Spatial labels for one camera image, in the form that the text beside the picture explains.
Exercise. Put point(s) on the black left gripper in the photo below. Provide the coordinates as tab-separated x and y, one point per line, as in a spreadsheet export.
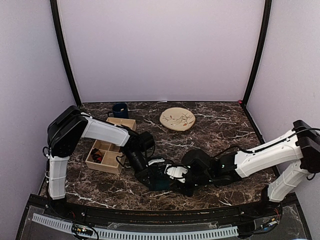
144	174

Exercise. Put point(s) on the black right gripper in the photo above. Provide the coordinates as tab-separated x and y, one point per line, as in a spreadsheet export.
188	191

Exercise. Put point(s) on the wooden compartment box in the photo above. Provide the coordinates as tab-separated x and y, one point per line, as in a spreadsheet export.
107	157

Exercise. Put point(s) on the dark green sock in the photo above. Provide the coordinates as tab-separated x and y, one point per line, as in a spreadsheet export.
157	184

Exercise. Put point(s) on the black red yellow argyle sock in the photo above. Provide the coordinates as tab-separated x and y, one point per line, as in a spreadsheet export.
96	155

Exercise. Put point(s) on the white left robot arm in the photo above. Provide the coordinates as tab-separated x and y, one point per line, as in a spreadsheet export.
64	133

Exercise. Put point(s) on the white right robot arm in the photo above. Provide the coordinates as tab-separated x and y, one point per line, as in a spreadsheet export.
300	146

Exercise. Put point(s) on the blue enamel mug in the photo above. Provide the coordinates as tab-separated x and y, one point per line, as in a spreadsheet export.
119	110

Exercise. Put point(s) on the bird pattern ceramic plate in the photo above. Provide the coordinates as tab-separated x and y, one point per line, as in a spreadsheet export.
177	119

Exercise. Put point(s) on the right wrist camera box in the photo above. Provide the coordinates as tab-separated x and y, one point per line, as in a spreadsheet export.
176	173

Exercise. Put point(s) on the white slotted cable duct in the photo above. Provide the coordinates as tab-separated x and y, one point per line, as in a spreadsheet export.
119	231

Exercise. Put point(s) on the black left corner frame post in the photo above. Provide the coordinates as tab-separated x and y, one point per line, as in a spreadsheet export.
63	51

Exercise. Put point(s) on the black corner frame post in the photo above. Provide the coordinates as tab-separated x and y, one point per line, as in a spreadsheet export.
258	53
63	51

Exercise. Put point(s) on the black right corner frame post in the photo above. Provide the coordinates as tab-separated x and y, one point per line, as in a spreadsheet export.
258	53

